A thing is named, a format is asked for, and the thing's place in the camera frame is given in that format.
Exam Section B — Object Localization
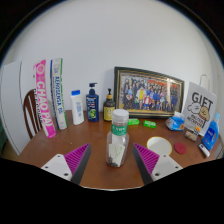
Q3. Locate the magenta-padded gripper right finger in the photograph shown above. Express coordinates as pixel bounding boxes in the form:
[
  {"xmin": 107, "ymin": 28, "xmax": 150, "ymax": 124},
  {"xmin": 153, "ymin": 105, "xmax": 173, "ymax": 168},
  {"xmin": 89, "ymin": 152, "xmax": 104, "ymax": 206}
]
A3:
[{"xmin": 132, "ymin": 143, "xmax": 184, "ymax": 185}]

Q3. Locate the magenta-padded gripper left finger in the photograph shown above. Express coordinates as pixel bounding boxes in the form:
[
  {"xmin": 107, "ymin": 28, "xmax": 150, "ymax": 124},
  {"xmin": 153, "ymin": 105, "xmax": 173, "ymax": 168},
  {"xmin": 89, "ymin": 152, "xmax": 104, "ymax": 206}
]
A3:
[{"xmin": 40, "ymin": 143, "xmax": 92, "ymax": 185}]

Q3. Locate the clear plastic bottle green label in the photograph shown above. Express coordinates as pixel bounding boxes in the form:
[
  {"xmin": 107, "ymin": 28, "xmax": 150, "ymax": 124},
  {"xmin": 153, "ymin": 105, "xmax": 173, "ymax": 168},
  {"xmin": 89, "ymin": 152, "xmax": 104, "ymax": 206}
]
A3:
[{"xmin": 105, "ymin": 108, "xmax": 130, "ymax": 168}]

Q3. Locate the white mug yellow rim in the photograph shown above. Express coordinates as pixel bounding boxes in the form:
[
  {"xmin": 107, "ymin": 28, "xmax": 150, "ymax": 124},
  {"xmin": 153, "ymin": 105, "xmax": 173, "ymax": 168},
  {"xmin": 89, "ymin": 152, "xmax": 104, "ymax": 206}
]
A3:
[{"xmin": 146, "ymin": 135, "xmax": 174, "ymax": 157}]

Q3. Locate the flat round red coaster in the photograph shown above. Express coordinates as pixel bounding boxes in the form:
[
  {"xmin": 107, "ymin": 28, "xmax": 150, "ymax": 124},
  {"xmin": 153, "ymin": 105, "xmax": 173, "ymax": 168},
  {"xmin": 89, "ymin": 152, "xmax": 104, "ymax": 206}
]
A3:
[{"xmin": 173, "ymin": 142, "xmax": 188, "ymax": 155}]

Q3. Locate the small green packet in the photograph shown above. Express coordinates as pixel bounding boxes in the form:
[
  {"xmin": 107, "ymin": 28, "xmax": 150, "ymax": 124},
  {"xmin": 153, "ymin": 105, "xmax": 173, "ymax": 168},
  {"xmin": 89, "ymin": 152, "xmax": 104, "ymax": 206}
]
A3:
[
  {"xmin": 127, "ymin": 118, "xmax": 141, "ymax": 127},
  {"xmin": 142, "ymin": 119, "xmax": 157, "ymax": 129}
]

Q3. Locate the blue tissue pack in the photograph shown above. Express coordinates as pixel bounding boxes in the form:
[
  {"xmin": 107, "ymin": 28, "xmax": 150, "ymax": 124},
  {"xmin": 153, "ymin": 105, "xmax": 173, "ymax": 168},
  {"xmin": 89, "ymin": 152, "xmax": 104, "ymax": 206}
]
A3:
[{"xmin": 165, "ymin": 111, "xmax": 186, "ymax": 132}]

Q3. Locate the white bottle blue cap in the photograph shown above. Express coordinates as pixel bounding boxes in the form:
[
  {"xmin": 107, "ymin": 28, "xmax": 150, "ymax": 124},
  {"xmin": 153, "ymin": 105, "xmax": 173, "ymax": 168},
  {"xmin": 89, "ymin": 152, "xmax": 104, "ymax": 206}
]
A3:
[{"xmin": 70, "ymin": 89, "xmax": 86, "ymax": 126}]

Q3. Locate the dark blue pump bottle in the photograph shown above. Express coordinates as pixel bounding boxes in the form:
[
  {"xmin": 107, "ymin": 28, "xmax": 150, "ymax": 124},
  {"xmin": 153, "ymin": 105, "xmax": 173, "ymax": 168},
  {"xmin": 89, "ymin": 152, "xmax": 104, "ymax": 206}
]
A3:
[{"xmin": 85, "ymin": 82, "xmax": 100, "ymax": 123}]

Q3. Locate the dark amber pump bottle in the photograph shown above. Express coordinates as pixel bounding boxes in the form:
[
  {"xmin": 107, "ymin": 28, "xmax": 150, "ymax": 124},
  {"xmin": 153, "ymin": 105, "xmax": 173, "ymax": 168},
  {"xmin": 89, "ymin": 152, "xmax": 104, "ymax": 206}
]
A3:
[{"xmin": 102, "ymin": 88, "xmax": 116, "ymax": 122}]

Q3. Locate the dark wooden chair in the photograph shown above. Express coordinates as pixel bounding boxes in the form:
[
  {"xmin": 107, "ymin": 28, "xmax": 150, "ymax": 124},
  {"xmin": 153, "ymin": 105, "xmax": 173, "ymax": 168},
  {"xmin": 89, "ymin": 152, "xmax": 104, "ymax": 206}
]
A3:
[{"xmin": 22, "ymin": 88, "xmax": 44, "ymax": 140}]

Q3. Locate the framed group picture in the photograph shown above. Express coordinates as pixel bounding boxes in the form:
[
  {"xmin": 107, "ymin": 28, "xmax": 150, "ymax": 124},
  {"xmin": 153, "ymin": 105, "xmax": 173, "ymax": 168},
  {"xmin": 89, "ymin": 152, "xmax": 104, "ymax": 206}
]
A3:
[{"xmin": 113, "ymin": 66, "xmax": 185, "ymax": 119}]

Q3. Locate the pink and white tube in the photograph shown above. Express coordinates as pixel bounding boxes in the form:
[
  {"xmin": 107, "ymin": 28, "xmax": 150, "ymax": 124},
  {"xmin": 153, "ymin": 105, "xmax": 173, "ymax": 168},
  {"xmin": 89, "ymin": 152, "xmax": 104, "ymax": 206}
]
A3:
[{"xmin": 32, "ymin": 59, "xmax": 58, "ymax": 139}]

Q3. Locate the blue detergent bottle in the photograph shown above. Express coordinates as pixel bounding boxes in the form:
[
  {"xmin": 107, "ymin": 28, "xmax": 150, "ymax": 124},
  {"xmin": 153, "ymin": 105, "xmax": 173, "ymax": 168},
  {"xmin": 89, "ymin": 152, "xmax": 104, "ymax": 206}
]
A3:
[{"xmin": 201, "ymin": 112, "xmax": 221, "ymax": 152}]

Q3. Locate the white printed paper gift bag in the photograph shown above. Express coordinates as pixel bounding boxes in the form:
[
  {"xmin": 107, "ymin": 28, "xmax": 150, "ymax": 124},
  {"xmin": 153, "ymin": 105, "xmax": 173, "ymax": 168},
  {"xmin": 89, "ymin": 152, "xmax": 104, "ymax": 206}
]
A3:
[{"xmin": 181, "ymin": 73, "xmax": 218, "ymax": 137}]

